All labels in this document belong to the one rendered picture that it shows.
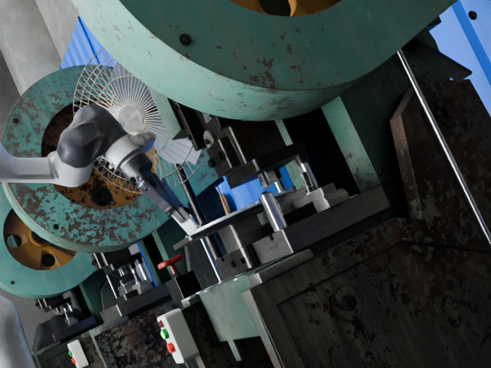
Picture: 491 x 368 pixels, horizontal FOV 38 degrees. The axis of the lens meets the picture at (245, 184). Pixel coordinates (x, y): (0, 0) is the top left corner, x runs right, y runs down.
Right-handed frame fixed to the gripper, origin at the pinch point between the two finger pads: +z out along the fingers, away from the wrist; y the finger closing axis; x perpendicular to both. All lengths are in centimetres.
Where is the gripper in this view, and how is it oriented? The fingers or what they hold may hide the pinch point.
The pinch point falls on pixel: (185, 221)
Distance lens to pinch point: 174.0
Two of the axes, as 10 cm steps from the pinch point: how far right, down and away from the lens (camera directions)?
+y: -2.8, 0.4, -9.6
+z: 6.7, 7.2, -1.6
